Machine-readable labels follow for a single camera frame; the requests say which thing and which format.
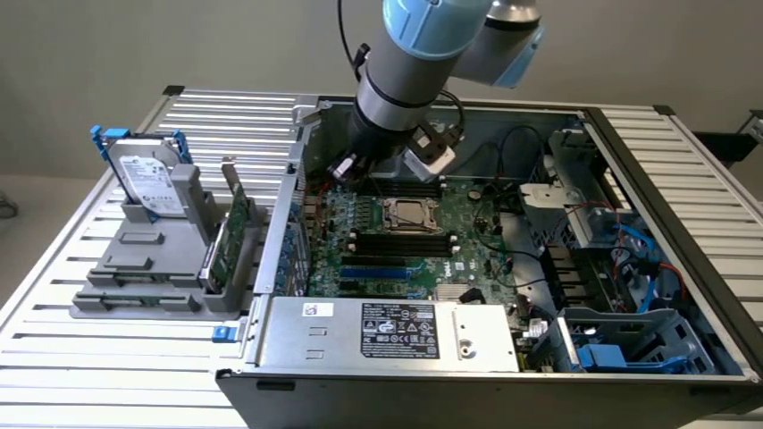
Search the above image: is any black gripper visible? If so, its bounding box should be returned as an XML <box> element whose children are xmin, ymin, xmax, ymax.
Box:
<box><xmin>327</xmin><ymin>119</ymin><xmax>420</xmax><ymax>184</ymax></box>

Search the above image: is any black RAM slots bank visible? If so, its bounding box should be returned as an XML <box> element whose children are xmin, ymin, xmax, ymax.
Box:
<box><xmin>367</xmin><ymin>174</ymin><xmax>450</xmax><ymax>190</ymax></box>
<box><xmin>348</xmin><ymin>229</ymin><xmax>462</xmax><ymax>258</ymax></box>

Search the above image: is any black expansion slot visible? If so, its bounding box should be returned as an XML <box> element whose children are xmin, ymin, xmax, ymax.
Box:
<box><xmin>339</xmin><ymin>255</ymin><xmax>408</xmax><ymax>268</ymax></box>

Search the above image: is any green motherboard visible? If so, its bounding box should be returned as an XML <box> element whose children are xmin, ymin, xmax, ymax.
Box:
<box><xmin>304</xmin><ymin>174</ymin><xmax>522</xmax><ymax>301</ymax></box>

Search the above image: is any blue expansion slot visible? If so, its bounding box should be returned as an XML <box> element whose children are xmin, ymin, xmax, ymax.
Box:
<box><xmin>339</xmin><ymin>265</ymin><xmax>408</xmax><ymax>278</ymax></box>

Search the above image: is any green graphics card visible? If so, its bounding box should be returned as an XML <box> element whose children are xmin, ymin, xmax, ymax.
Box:
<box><xmin>198</xmin><ymin>156</ymin><xmax>252</xmax><ymax>292</ymax></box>

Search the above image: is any metal disk bay cage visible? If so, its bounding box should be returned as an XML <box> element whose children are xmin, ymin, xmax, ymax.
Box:
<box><xmin>517</xmin><ymin>128</ymin><xmax>634</xmax><ymax>249</ymax></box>

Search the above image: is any silver chipset heat sink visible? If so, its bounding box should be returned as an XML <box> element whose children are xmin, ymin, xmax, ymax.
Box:
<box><xmin>435</xmin><ymin>283</ymin><xmax>482</xmax><ymax>303</ymax></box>

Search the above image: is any grey parts rack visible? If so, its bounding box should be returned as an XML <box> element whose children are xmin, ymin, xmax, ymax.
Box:
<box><xmin>70</xmin><ymin>163</ymin><xmax>267</xmax><ymax>320</ymax></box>

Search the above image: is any silver power supply unit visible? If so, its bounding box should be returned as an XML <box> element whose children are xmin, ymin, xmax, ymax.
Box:
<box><xmin>256</xmin><ymin>296</ymin><xmax>522</xmax><ymax>374</ymax></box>

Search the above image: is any green RAM stick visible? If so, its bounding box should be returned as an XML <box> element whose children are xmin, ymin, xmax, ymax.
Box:
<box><xmin>110</xmin><ymin>268</ymin><xmax>178</xmax><ymax>282</ymax></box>

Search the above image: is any black open PC case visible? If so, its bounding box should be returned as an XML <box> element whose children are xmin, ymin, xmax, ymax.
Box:
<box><xmin>214</xmin><ymin>94</ymin><xmax>763</xmax><ymax>429</ymax></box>

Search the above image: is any black box beside table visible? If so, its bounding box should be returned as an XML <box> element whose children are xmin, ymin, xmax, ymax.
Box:
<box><xmin>690</xmin><ymin>130</ymin><xmax>759</xmax><ymax>165</ymax></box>

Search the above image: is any grey plastic disk bay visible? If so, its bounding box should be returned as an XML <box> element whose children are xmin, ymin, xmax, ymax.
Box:
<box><xmin>555</xmin><ymin>306</ymin><xmax>714</xmax><ymax>375</ymax></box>

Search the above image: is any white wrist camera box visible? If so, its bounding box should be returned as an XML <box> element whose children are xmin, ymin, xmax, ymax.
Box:
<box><xmin>402</xmin><ymin>126</ymin><xmax>466</xmax><ymax>183</ymax></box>

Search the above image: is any black camera cable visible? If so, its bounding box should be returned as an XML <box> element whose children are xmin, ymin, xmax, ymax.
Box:
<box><xmin>438</xmin><ymin>88</ymin><xmax>467</xmax><ymax>145</ymax></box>

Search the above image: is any CPU socket with metal frame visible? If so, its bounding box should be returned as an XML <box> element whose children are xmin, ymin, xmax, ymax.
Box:
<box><xmin>378</xmin><ymin>196</ymin><xmax>443</xmax><ymax>235</ymax></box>

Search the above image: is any black wire loop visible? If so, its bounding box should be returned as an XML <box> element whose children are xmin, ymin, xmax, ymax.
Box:
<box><xmin>498</xmin><ymin>126</ymin><xmax>546</xmax><ymax>181</ymax></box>

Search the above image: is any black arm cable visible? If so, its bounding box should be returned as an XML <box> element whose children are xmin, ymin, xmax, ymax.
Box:
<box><xmin>335</xmin><ymin>0</ymin><xmax>366</xmax><ymax>82</ymax></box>

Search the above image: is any hard disk in blue bracket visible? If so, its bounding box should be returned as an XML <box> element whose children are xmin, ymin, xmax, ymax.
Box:
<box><xmin>88</xmin><ymin>126</ymin><xmax>192</xmax><ymax>221</ymax></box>

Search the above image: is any blue wire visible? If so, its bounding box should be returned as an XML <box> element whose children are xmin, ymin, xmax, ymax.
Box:
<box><xmin>607</xmin><ymin>212</ymin><xmax>667</xmax><ymax>309</ymax></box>

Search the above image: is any red wire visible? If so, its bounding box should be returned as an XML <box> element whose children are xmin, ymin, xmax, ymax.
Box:
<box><xmin>655</xmin><ymin>262</ymin><xmax>689</xmax><ymax>310</ymax></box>

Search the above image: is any blue disk carrier handle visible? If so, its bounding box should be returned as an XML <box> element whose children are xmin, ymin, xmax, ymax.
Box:
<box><xmin>575</xmin><ymin>342</ymin><xmax>629</xmax><ymax>373</ymax></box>

